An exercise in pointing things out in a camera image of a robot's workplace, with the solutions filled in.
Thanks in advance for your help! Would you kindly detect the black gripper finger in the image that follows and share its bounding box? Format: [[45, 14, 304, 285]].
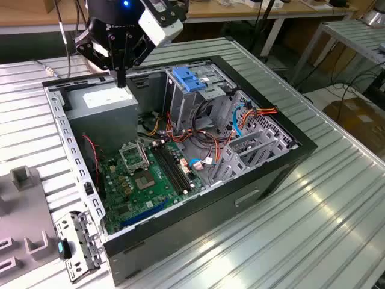
[[74, 30, 123, 88], [121, 33, 157, 88]]

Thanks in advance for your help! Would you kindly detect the orange red power wire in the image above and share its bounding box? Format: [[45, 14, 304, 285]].
[[240, 105, 279, 127]]

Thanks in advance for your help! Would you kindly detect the grey metal disk bay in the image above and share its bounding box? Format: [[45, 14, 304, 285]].
[[210, 129, 300, 185]]

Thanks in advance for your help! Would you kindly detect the blue plastic drive latch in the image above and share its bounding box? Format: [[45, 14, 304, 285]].
[[172, 67, 208, 93]]

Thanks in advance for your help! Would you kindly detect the small cardboard box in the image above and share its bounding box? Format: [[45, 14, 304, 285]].
[[43, 0, 63, 15]]

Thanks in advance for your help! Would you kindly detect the grey metal drive cage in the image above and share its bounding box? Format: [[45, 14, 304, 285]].
[[164, 61, 237, 133]]

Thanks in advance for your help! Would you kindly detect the grey power supply unit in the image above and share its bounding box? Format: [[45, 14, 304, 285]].
[[63, 81, 140, 154]]

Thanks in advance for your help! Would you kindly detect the metal socket cover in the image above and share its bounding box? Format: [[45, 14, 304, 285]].
[[119, 141, 150, 175]]

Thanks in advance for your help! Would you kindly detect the black RAM slot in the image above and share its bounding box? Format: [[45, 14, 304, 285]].
[[151, 143, 189, 195], [158, 140, 196, 191]]

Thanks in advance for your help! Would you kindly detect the black tripod stand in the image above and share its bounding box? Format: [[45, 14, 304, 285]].
[[248, 0, 279, 61]]

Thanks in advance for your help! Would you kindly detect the CPU socket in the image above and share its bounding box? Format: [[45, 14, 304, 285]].
[[133, 169, 158, 191]]

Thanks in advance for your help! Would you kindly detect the green motherboard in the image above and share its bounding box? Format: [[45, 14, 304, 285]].
[[97, 140, 208, 235]]

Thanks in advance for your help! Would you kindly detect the blue expansion slot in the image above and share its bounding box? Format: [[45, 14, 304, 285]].
[[120, 199, 170, 227]]

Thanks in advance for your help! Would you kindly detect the grey parts rack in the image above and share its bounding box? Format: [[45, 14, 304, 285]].
[[0, 164, 60, 282]]

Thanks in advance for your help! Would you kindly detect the black PC case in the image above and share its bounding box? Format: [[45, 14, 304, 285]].
[[41, 55, 319, 287]]

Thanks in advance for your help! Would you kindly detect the black latch with blue button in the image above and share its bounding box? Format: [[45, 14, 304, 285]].
[[56, 237, 73, 261]]

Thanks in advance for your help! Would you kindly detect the brown cardboard box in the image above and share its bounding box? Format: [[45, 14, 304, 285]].
[[322, 96, 385, 151]]

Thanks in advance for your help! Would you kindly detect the metal slat side table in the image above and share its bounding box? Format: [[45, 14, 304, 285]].
[[290, 19, 385, 88]]

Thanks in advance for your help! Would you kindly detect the black cable with silver connector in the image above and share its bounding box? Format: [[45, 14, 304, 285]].
[[32, 0, 73, 79]]

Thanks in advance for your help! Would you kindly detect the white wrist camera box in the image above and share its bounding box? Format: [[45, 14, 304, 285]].
[[137, 0, 185, 48]]

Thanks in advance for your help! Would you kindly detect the orange black wire bundle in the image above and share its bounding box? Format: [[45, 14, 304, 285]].
[[137, 111, 237, 165]]

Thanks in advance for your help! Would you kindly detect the red fan wire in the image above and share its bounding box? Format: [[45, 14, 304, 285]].
[[81, 134, 102, 174]]

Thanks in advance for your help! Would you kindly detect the light blue wire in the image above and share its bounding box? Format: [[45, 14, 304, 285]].
[[188, 157, 218, 167]]

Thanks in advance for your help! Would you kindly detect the metal slot bracket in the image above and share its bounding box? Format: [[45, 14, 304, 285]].
[[54, 210, 105, 284]]

